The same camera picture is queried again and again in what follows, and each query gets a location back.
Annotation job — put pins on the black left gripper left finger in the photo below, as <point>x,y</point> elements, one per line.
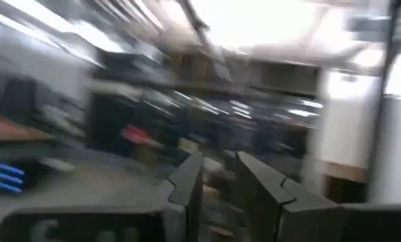
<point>186,188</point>

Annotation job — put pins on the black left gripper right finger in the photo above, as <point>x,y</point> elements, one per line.
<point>264,195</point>

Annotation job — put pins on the black upright pole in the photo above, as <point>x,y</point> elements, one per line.
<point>385,101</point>

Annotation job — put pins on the blue-lit device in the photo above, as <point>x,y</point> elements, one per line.
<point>7,178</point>

